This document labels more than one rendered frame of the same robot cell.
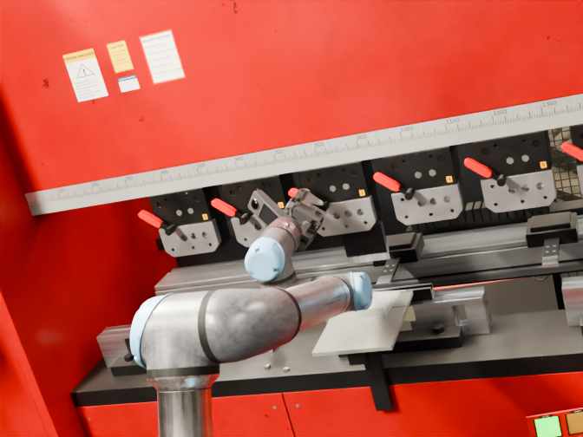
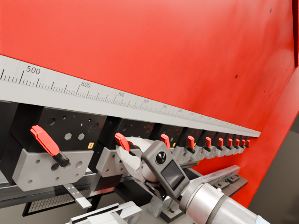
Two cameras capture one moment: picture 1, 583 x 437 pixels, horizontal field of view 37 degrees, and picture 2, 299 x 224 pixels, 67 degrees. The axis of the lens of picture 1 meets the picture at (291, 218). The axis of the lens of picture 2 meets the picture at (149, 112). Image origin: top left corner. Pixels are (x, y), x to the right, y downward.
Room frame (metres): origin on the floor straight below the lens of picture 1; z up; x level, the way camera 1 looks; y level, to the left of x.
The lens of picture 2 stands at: (1.81, 0.46, 1.45)
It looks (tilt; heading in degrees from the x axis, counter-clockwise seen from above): 8 degrees down; 281
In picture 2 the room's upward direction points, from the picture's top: 24 degrees clockwise
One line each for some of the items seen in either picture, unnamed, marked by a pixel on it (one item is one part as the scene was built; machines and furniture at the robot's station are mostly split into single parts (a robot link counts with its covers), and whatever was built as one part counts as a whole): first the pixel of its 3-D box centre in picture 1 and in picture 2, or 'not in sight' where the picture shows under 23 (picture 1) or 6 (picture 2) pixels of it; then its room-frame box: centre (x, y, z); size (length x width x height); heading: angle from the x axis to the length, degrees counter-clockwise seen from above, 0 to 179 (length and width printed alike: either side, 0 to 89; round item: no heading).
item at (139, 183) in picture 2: not in sight; (117, 176); (2.09, -0.85, 0.81); 0.64 x 0.08 x 0.14; 158
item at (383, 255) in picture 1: (365, 243); (107, 179); (1.96, -0.15, 1.13); 0.10 x 0.02 x 0.10; 68
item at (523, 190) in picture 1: (516, 167); (180, 142); (1.82, -0.50, 1.26); 0.15 x 0.09 x 0.17; 68
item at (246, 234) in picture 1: (264, 206); (55, 140); (2.04, 0.06, 1.26); 0.15 x 0.09 x 0.17; 68
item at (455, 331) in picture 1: (399, 342); not in sight; (1.89, -0.17, 0.89); 0.30 x 0.05 x 0.03; 68
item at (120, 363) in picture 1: (164, 362); not in sight; (2.13, 0.42, 0.89); 0.30 x 0.05 x 0.03; 68
